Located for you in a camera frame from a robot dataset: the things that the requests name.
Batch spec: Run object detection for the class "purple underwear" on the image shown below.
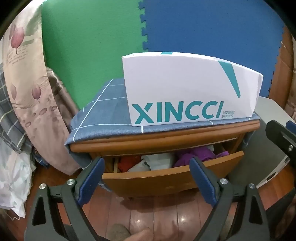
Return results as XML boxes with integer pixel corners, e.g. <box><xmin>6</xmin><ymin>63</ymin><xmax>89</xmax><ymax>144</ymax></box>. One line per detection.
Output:
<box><xmin>173</xmin><ymin>146</ymin><xmax>229</xmax><ymax>168</ymax></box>

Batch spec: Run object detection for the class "white bra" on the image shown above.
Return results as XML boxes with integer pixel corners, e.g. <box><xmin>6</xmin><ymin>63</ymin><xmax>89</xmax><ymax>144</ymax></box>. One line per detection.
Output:
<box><xmin>128</xmin><ymin>153</ymin><xmax>174</xmax><ymax>172</ymax></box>

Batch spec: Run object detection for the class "red underwear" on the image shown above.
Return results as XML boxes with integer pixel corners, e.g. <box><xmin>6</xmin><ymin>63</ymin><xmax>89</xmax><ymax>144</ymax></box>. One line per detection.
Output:
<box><xmin>118</xmin><ymin>155</ymin><xmax>141</xmax><ymax>172</ymax></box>

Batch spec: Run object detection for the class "wooden drawer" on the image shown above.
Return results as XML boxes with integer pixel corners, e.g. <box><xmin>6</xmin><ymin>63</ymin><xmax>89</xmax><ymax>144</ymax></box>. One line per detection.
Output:
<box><xmin>101</xmin><ymin>138</ymin><xmax>244</xmax><ymax>198</ymax></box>

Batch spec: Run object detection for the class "grey cabinet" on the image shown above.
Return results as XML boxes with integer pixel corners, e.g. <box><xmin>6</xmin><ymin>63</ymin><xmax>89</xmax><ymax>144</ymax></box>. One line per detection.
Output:
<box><xmin>227</xmin><ymin>96</ymin><xmax>296</xmax><ymax>188</ymax></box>

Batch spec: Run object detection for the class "wooden door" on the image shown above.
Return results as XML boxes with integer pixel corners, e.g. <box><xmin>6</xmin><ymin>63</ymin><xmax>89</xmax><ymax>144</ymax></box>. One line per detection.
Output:
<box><xmin>268</xmin><ymin>25</ymin><xmax>295</xmax><ymax>109</ymax></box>

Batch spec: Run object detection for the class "wooden nightstand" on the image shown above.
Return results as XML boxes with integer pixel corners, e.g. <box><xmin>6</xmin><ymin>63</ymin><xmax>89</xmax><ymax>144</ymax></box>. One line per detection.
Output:
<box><xmin>69</xmin><ymin>120</ymin><xmax>260</xmax><ymax>197</ymax></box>

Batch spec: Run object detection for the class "grey plaid bedding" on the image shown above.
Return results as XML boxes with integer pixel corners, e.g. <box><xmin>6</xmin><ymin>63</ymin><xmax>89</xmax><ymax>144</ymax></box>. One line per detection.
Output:
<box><xmin>0</xmin><ymin>64</ymin><xmax>32</xmax><ymax>153</ymax></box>

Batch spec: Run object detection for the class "pink floral curtain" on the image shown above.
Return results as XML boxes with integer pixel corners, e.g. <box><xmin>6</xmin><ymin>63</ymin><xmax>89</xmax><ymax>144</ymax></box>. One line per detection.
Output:
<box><xmin>2</xmin><ymin>1</ymin><xmax>80</xmax><ymax>175</ymax></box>

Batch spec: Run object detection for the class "blue foam mat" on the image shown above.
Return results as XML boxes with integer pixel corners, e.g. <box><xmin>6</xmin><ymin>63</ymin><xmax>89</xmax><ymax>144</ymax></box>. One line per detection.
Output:
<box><xmin>138</xmin><ymin>1</ymin><xmax>285</xmax><ymax>97</ymax></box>

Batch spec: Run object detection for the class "blue checked cloth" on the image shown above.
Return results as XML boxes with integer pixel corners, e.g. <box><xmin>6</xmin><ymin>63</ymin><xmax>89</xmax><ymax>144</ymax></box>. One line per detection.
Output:
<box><xmin>65</xmin><ymin>78</ymin><xmax>259</xmax><ymax>169</ymax></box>

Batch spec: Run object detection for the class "white XINCCI shoe box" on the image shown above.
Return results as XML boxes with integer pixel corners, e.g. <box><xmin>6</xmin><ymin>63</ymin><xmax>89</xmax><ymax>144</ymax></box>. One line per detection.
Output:
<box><xmin>122</xmin><ymin>52</ymin><xmax>263</xmax><ymax>126</ymax></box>

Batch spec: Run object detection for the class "green foam mat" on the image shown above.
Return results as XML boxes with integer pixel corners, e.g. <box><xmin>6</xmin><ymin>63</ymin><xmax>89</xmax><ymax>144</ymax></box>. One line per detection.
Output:
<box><xmin>42</xmin><ymin>1</ymin><xmax>147</xmax><ymax>108</ymax></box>

